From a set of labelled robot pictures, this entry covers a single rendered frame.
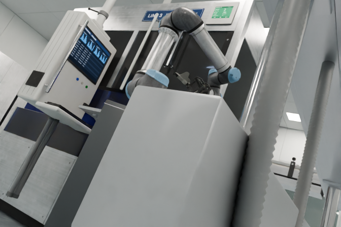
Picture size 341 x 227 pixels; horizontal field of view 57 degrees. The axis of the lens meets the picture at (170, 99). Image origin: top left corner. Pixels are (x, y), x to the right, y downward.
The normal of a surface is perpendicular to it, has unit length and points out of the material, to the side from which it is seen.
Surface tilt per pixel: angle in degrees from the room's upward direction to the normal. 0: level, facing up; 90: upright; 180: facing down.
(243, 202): 83
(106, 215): 90
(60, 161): 90
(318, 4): 180
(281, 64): 122
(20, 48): 90
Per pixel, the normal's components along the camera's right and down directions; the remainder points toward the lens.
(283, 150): -0.45, -0.47
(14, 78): 0.82, 0.13
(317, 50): -0.36, 0.87
